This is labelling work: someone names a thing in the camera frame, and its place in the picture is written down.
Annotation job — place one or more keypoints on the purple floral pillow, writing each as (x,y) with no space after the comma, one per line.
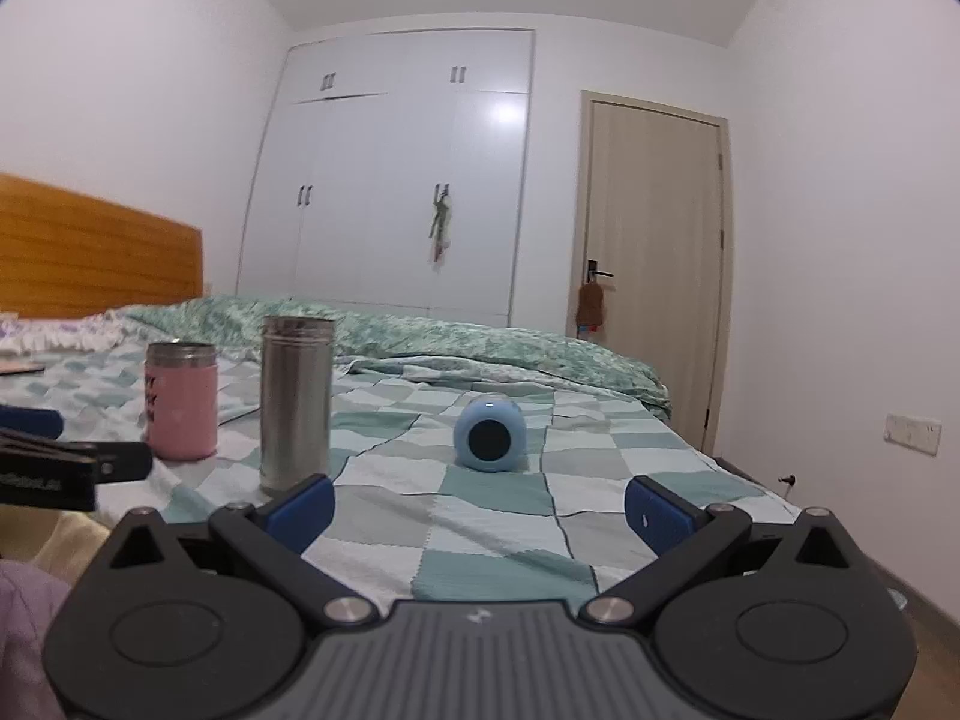
(67,334)

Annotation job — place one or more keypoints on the pink insulated cup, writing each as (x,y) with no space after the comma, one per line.
(180,405)

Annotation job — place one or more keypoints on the wooden headboard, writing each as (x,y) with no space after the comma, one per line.
(97,255)

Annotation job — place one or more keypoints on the checkered green bed sheet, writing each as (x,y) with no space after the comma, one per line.
(495,499)

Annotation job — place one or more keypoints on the green floral quilt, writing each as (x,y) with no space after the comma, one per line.
(465,345)

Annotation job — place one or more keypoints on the pale yellow cloth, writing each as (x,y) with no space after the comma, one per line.
(45,540)

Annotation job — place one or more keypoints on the pink cloth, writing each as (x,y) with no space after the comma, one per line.
(26,637)

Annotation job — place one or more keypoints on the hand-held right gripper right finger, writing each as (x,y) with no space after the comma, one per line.
(656,517)

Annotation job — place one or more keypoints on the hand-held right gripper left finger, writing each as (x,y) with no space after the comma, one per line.
(304,514)

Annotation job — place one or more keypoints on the green hanging ornament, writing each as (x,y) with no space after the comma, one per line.
(440,221)

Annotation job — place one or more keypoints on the stainless steel thermos cup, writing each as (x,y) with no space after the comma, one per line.
(296,405)

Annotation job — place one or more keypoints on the beige wooden door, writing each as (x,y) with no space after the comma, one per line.
(652,240)

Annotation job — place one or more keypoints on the white wardrobe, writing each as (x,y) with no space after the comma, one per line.
(375,187)

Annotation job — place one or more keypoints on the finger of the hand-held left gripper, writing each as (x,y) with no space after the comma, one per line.
(112,460)
(30,421)

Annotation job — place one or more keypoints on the white wall socket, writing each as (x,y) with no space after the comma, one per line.
(912,435)

